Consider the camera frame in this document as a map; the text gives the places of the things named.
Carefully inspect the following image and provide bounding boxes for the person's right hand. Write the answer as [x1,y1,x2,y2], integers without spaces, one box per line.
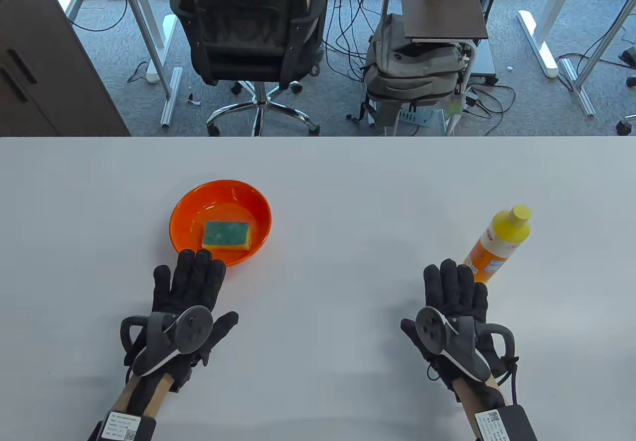
[401,259,507,404]

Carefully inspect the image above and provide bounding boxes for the person's left hand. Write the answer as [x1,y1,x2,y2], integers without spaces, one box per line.
[124,250,239,392]

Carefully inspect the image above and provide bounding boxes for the green and yellow sponge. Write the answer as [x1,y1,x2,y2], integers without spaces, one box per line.
[201,220,252,251]

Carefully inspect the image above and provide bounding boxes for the yellow orange dish soap bottle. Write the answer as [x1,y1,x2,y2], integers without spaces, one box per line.
[462,205,532,284]

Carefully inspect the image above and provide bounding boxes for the orange plastic bowl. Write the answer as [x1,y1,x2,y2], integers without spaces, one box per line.
[169,179,273,268]

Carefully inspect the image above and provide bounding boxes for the black right forearm sensor box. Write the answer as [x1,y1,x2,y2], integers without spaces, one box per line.
[475,404,540,441]

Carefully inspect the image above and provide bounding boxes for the black left forearm sensor box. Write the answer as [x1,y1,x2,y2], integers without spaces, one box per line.
[88,410,157,441]

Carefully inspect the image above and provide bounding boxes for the person's left forearm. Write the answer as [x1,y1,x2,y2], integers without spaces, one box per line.
[112,372,172,419]

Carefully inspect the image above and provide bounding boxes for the grey right hand controller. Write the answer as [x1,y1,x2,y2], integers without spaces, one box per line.
[415,306,517,384]

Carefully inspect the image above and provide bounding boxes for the grey hand controller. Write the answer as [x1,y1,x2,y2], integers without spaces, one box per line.
[415,306,517,384]
[121,306,214,377]

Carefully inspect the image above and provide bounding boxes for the grey left hand controller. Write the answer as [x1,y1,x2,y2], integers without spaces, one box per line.
[121,306,214,377]

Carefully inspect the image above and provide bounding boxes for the grey backpack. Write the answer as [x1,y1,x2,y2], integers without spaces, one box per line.
[360,13,468,129]

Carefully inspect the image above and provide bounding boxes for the black mesh office chair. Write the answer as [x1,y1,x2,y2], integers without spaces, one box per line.
[169,0,329,137]

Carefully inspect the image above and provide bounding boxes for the dark brown cabinet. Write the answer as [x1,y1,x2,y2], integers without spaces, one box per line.
[0,0,131,137]

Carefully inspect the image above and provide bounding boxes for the dark brown side table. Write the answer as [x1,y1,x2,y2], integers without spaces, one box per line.
[399,0,490,136]

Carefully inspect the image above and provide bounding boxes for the black chair caster base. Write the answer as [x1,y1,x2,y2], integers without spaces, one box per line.
[615,46,636,136]

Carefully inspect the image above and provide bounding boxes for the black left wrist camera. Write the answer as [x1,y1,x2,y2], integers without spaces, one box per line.
[169,359,195,392]

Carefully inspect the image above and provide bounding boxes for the black sensor cable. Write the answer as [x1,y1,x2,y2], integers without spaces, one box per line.
[499,357,520,407]

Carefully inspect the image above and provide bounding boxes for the aluminium rail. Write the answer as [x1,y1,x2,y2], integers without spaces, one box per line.
[559,0,636,116]
[160,67,183,128]

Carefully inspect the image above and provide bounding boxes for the black power adapter with cables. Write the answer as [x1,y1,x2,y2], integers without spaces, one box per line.
[462,83,517,120]

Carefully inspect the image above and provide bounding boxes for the white desk leg frame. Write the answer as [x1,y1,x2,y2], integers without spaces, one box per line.
[517,0,587,79]
[113,0,180,100]

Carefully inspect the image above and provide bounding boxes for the bundle of black cables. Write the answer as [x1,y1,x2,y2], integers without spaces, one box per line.
[323,0,388,84]

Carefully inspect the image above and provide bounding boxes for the black floor cables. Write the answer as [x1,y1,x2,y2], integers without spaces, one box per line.
[554,11,636,91]

